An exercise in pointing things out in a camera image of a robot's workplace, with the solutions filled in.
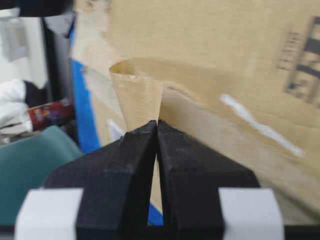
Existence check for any white cloth bundle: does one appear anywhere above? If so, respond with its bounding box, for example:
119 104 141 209
0 79 34 139

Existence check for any teal chair seat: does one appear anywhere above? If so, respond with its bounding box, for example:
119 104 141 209
0 126 84 226

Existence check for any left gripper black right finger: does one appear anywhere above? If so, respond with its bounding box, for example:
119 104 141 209
157 120 260 240

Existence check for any red printed package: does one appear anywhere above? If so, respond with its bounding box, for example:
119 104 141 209
23 98 75 132

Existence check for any beige tape strip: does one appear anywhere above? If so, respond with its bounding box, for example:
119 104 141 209
108 57 166 201

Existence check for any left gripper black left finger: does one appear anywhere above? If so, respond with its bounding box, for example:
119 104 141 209
44 120 157 240

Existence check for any brown cardboard box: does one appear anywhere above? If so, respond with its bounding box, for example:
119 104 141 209
72 0 320 225

